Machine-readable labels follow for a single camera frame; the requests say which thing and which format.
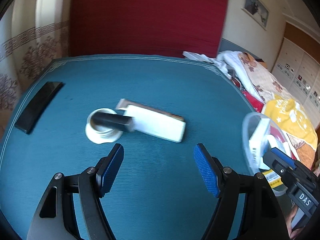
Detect yellow ointment box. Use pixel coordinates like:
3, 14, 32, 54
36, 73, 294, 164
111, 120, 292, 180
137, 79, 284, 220
263, 170, 283, 189

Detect blue white medicine box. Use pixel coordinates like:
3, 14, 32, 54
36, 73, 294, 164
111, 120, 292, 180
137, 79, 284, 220
248, 115, 271, 170

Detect clear plastic bowl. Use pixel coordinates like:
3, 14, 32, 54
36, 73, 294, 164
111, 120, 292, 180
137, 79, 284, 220
242, 112, 299, 197

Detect white round jar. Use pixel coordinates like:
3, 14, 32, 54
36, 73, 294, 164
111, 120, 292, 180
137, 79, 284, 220
85, 108, 123, 144

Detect white rectangular bottle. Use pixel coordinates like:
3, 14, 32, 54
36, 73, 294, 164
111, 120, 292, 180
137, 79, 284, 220
124, 105, 185, 142

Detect beige cosmetic tube silver cap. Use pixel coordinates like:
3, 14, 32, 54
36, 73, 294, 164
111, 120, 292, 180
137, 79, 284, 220
116, 99, 184, 121

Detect person's right hand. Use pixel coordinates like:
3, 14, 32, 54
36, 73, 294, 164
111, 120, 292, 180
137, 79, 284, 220
285, 167, 320, 239

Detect yellow cartoon blanket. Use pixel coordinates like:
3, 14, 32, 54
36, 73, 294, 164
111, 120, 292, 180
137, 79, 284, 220
261, 97, 318, 151

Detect teal woven table mat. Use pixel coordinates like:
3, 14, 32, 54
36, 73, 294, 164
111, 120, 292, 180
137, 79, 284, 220
1, 55, 254, 239

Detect red bed sheet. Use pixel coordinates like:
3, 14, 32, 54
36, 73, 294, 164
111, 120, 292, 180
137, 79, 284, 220
231, 77, 264, 113

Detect floral white quilt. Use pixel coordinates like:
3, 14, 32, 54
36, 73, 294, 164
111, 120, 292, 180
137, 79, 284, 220
216, 50, 293, 106

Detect white wardrobe doors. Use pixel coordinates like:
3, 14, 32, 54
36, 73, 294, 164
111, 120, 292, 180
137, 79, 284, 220
271, 38, 319, 129

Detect black flat remote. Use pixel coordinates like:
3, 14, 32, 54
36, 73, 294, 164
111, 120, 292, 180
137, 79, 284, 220
14, 82, 64, 134

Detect crumpled white tissue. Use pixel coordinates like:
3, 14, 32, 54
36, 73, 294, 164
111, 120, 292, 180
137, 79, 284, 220
209, 58, 235, 80

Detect white bedside table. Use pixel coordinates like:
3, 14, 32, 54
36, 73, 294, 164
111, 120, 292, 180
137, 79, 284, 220
182, 51, 214, 63

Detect red upholstered headboard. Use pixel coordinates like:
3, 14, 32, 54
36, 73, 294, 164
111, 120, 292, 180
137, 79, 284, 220
69, 0, 228, 57

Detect patterned beige curtain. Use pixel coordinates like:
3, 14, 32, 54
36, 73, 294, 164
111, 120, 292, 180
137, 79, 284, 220
1, 0, 71, 126

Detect framed wall picture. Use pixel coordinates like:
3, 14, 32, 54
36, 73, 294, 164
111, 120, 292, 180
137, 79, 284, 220
242, 0, 269, 30

